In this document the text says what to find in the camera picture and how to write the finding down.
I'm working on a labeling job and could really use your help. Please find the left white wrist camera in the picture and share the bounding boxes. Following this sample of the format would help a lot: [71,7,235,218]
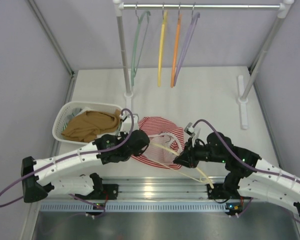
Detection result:
[118,111,140,133]

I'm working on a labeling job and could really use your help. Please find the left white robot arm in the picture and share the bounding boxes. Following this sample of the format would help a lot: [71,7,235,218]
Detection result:
[21,130,150,203]

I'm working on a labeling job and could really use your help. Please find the cream hanger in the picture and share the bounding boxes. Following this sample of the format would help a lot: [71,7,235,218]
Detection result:
[150,142,215,189]

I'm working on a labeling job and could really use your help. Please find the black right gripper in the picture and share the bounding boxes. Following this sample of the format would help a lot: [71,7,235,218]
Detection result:
[173,136,227,169]

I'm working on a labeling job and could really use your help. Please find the orange hanger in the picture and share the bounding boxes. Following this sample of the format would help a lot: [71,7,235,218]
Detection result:
[170,14,182,88]

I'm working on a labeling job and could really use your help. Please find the yellow hanger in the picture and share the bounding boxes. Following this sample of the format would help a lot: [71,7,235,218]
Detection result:
[157,11,168,87]

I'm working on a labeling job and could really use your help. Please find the aluminium mounting rail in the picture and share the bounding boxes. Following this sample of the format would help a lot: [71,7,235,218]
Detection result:
[49,176,300,202]

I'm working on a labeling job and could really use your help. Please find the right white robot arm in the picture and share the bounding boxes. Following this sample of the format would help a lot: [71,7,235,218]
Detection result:
[173,132,300,217]

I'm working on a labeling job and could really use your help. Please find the white slotted cable duct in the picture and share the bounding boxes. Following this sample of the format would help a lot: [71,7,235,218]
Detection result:
[40,202,229,213]

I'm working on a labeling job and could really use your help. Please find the silver clothes rack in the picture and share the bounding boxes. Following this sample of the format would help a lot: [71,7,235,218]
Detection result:
[111,0,294,130]

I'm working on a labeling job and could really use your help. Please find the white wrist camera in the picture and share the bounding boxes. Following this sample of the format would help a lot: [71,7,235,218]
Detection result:
[118,111,140,133]
[184,122,201,147]

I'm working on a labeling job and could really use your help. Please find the tan brown garment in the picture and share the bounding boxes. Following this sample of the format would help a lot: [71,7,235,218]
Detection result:
[61,110,121,143]

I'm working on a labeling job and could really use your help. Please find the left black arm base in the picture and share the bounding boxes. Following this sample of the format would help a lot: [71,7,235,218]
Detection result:
[89,184,119,200]

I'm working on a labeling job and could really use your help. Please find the green hanger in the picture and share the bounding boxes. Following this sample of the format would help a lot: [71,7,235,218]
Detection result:
[130,10,151,87]

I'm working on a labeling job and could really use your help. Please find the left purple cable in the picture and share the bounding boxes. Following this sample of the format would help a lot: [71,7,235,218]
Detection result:
[0,108,135,209]

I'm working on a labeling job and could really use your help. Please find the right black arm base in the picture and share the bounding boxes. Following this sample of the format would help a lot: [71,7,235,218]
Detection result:
[206,183,250,204]

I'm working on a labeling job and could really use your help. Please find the red white striped tank top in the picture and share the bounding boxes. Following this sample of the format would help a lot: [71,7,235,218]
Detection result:
[132,116,185,170]

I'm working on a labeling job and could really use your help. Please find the white plastic laundry basket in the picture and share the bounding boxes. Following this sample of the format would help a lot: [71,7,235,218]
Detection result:
[52,101,123,145]

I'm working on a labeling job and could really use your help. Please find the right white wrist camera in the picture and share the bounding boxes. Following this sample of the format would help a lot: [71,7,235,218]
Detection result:
[184,122,201,147]

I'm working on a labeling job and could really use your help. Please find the purple hanger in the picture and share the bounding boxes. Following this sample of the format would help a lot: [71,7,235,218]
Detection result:
[173,12,201,87]

